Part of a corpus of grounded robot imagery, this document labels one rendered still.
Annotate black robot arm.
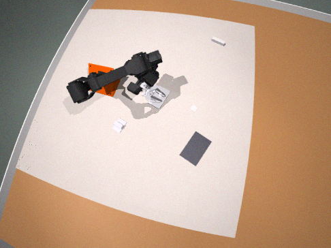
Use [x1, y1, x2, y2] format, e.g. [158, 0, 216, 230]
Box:
[66, 50, 163, 104]

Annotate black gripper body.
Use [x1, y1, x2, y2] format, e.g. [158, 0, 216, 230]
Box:
[127, 65, 158, 95]

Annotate small white rectangular block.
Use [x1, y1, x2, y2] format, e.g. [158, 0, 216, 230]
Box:
[211, 36, 225, 46]

